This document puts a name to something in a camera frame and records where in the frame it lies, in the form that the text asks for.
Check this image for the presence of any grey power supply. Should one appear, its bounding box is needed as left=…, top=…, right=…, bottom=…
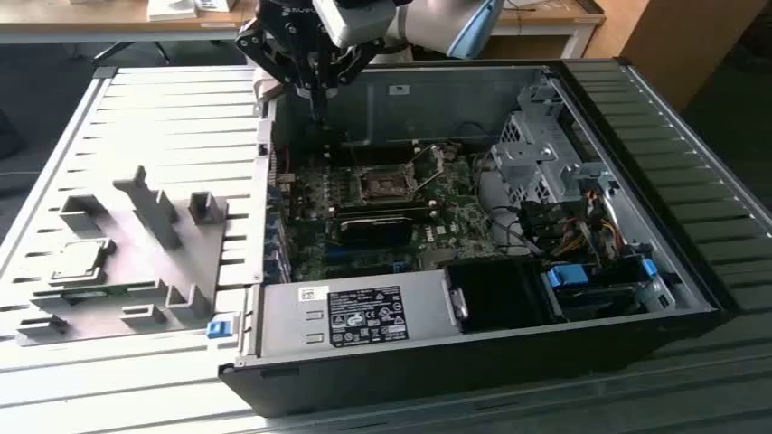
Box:
left=255, top=270, right=469, bottom=358

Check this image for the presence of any silver CPU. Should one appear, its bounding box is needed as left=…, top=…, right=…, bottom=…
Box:
left=51, top=239, right=113, bottom=279

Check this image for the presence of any CPU socket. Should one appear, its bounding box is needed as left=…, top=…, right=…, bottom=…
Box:
left=355, top=165, right=421, bottom=203

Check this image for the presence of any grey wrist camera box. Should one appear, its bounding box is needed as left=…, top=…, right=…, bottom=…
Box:
left=311, top=0, right=386, bottom=50

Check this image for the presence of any wooden desk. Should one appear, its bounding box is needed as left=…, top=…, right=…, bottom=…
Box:
left=0, top=0, right=607, bottom=60

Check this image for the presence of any wooden cabinet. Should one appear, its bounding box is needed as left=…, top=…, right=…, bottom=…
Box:
left=583, top=0, right=766, bottom=114

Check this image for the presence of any thin wire locking lever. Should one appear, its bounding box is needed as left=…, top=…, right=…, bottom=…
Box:
left=414, top=146, right=450, bottom=200

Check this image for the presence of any grey parts rack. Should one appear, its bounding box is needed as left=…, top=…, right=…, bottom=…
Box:
left=10, top=165, right=230, bottom=349

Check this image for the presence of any large white box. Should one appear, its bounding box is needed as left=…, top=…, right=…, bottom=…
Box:
left=146, top=0, right=199, bottom=22

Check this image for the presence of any metal socket cover frame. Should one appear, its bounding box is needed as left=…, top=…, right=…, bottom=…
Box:
left=406, top=143, right=450, bottom=200

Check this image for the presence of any green motherboard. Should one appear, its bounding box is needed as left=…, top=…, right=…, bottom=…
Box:
left=267, top=142, right=513, bottom=281

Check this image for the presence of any green RAM stick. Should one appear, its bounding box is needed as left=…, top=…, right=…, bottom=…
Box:
left=58, top=287, right=143, bottom=300

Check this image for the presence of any coloured power wire bundle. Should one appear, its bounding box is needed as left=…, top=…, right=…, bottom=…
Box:
left=559, top=192, right=622, bottom=259

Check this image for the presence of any black chair base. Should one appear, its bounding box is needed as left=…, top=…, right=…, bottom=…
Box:
left=69, top=40, right=173, bottom=64

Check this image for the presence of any hard disk in blue carrier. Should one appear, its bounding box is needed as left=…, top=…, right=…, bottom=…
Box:
left=541, top=264, right=643, bottom=320

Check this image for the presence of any black plastic shroud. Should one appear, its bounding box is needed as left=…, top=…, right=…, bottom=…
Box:
left=445, top=259, right=565, bottom=334

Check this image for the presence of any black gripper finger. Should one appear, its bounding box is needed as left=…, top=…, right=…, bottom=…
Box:
left=321, top=38, right=386, bottom=133
left=234, top=17, right=326, bottom=133

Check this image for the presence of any black rating label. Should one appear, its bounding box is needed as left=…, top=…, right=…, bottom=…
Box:
left=326, top=284, right=410, bottom=348

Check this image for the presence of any metal drive cage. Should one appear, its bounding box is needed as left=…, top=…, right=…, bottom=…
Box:
left=486, top=67, right=610, bottom=204

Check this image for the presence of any black graphics card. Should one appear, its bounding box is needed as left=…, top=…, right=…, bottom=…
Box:
left=334, top=214, right=417, bottom=248

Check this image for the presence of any black PC case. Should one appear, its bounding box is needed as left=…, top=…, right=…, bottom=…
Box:
left=215, top=56, right=739, bottom=420

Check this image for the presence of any pale blue teach pendant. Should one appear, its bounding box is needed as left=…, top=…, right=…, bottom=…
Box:
left=449, top=0, right=506, bottom=60

